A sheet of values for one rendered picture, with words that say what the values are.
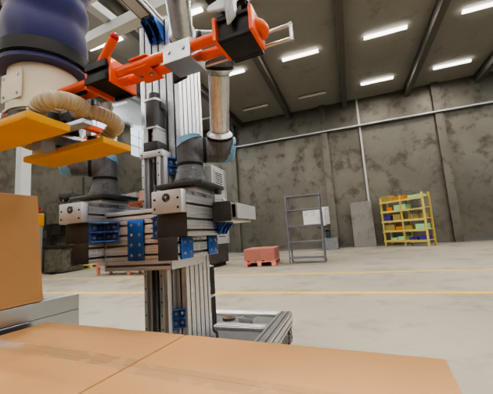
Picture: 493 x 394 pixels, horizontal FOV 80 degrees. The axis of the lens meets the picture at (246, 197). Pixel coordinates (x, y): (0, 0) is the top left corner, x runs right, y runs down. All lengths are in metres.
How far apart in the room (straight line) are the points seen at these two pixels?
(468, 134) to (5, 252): 15.03
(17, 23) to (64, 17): 0.11
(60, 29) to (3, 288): 0.84
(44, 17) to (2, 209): 0.67
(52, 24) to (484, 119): 15.25
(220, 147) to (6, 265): 0.88
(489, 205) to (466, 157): 2.09
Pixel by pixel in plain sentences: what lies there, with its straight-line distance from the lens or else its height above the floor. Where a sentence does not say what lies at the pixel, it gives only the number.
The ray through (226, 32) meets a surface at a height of 1.19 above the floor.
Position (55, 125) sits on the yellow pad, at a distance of 0.81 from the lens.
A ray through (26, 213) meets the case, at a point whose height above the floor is 0.94.
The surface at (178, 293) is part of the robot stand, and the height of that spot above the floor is 0.54.
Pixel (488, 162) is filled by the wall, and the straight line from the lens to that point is 15.16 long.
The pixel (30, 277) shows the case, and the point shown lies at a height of 0.70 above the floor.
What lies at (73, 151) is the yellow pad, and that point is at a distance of 0.98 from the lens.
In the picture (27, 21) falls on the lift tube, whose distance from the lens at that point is 1.02.
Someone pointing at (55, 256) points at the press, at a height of 0.55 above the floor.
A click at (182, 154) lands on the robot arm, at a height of 1.17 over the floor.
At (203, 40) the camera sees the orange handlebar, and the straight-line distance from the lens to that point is 0.68.
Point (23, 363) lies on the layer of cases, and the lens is 0.92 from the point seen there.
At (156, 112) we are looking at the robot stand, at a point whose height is 1.45.
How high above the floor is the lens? 0.80
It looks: 8 degrees up
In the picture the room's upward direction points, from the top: 4 degrees counter-clockwise
